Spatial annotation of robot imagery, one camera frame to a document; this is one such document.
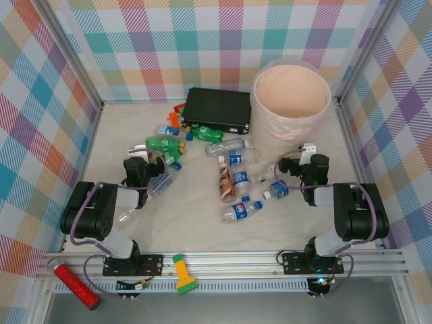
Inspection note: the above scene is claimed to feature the clear bottle blue white label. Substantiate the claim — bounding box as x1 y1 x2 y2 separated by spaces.
146 171 175 200

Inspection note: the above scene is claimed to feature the green bottle yellow cap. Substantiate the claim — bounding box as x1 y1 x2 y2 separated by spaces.
144 136 186 155

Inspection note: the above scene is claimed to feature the blue label bottle white cap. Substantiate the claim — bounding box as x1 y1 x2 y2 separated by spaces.
262 180 290 200

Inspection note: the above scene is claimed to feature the small bottle light blue label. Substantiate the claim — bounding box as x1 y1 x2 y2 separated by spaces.
155 124 182 136

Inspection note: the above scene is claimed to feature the small clear bottle green label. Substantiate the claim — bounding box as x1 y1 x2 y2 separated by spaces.
249 165 276 185

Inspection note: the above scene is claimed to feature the Pepsi bottle blue cap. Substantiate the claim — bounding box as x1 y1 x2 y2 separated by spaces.
221 200 263 223
232 170 251 203

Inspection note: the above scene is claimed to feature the green bottle blue cap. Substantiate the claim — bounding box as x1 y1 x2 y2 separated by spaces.
185 125 225 142

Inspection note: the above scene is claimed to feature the brown drink bottle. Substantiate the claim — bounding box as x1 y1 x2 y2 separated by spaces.
217 163 237 203

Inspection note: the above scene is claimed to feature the clear bottle blue cap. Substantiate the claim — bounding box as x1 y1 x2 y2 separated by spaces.
205 138 251 158

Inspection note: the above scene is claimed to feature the black hard case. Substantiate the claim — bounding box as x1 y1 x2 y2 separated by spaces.
181 87 252 136

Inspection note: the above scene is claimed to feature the small circuit board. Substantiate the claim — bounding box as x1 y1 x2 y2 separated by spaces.
116 278 151 301
306 276 338 300

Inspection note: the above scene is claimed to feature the yellow green toy flashlight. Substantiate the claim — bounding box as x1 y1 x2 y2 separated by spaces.
171 253 199 296

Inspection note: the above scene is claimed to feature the red glitter tube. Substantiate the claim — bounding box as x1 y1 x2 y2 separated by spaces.
46 258 102 311

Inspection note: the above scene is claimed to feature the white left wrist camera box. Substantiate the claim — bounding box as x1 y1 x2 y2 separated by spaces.
129 144 153 161

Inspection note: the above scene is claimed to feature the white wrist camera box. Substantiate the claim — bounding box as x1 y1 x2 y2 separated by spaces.
129 144 153 161
299 142 319 161

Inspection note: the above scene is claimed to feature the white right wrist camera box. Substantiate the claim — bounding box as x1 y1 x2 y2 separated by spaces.
299 142 319 161

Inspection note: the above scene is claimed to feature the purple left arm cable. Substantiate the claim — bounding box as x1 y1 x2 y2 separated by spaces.
69 146 169 300

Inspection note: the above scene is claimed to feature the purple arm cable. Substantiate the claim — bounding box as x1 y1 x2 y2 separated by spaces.
69 146 169 300
273 148 377 300

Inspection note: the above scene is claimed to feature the aluminium side rail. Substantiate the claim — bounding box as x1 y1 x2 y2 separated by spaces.
335 97 389 252

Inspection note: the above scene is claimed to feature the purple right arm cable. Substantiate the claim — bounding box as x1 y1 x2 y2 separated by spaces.
273 148 377 300

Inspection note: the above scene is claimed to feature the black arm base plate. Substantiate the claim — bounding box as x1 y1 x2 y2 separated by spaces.
103 252 165 277
281 251 345 276

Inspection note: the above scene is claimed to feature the aluminium table rail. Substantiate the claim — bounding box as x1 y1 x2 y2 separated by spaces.
35 249 411 281

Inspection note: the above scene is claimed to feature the aluminium frame post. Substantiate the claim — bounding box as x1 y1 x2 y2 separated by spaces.
39 0 104 112
337 0 404 105

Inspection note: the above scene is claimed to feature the slotted grey cable duct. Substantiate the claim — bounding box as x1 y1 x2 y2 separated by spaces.
53 279 310 294

